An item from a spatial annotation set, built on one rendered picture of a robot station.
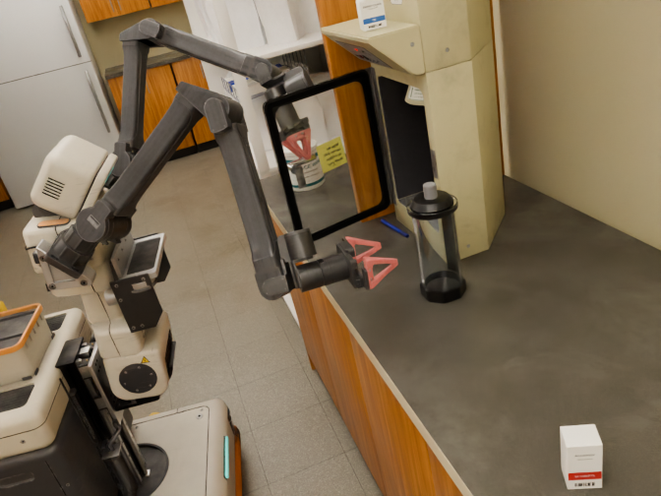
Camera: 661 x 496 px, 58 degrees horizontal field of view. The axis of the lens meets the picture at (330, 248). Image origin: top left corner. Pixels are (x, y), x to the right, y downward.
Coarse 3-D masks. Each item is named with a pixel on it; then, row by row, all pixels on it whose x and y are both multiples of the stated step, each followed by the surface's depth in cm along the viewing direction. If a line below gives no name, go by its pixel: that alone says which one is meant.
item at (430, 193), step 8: (424, 184) 125; (432, 184) 124; (424, 192) 125; (432, 192) 124; (440, 192) 127; (416, 200) 126; (424, 200) 125; (432, 200) 124; (440, 200) 123; (448, 200) 124; (416, 208) 124; (424, 208) 123; (432, 208) 122; (440, 208) 122
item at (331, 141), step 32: (320, 96) 149; (352, 96) 153; (288, 128) 147; (320, 128) 151; (352, 128) 156; (288, 160) 150; (320, 160) 154; (352, 160) 159; (320, 192) 158; (352, 192) 163; (320, 224) 161
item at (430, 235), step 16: (448, 208) 123; (416, 224) 126; (432, 224) 124; (448, 224) 124; (416, 240) 129; (432, 240) 126; (448, 240) 126; (432, 256) 128; (448, 256) 127; (432, 272) 130; (448, 272) 129; (432, 288) 132; (448, 288) 131
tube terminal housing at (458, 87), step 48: (384, 0) 133; (432, 0) 120; (480, 0) 131; (432, 48) 124; (480, 48) 133; (432, 96) 128; (480, 96) 135; (432, 144) 134; (480, 144) 137; (480, 192) 142; (480, 240) 147
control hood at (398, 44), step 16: (336, 32) 135; (352, 32) 129; (368, 32) 124; (384, 32) 120; (400, 32) 120; (416, 32) 121; (368, 48) 126; (384, 48) 120; (400, 48) 121; (416, 48) 123; (400, 64) 123; (416, 64) 124
